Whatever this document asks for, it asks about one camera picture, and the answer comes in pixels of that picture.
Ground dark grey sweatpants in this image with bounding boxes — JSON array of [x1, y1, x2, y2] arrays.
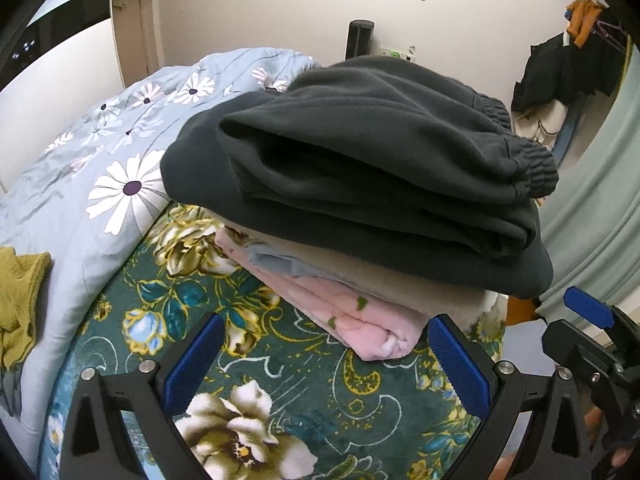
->
[[161, 55, 560, 299]]

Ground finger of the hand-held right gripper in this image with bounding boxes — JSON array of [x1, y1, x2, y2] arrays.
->
[[542, 319, 623, 378], [563, 286, 617, 330]]

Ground green floral blanket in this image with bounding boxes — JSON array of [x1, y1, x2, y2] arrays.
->
[[37, 200, 508, 480]]

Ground cream fleece folded cloth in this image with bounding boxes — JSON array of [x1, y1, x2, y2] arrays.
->
[[225, 225, 501, 343]]

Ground light green curtain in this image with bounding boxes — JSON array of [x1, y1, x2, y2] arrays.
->
[[537, 42, 640, 343]]

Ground pink floral folded cloth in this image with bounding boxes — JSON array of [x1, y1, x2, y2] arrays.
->
[[214, 227, 432, 362]]

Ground black hanging jacket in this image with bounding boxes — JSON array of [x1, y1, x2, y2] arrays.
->
[[510, 30, 628, 112]]

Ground white wall socket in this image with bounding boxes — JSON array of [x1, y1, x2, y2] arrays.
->
[[380, 46, 417, 63]]

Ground blue daisy print duvet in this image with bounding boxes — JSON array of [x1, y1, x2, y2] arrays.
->
[[0, 47, 325, 423]]

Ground beige door frame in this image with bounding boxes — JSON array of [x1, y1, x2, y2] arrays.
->
[[110, 0, 168, 92]]

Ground orange cloth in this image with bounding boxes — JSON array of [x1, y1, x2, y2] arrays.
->
[[506, 295, 544, 329]]

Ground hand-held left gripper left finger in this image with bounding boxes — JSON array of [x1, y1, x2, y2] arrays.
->
[[59, 312, 227, 480]]

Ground grey-blue folded cloth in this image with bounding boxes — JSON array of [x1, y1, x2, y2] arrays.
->
[[249, 246, 307, 279]]

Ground person's right hand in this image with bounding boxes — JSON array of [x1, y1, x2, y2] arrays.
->
[[584, 407, 632, 476]]

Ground black wall device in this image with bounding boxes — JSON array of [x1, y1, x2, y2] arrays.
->
[[346, 19, 376, 62]]

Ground orange hanging garment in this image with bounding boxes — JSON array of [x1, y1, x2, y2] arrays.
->
[[565, 0, 607, 49]]

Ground mustard yellow cloth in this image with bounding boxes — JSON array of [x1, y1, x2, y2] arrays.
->
[[0, 246, 54, 372]]

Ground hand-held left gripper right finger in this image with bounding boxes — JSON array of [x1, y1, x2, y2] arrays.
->
[[428, 313, 601, 480]]

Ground blue strap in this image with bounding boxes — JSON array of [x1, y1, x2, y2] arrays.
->
[[554, 105, 583, 163]]

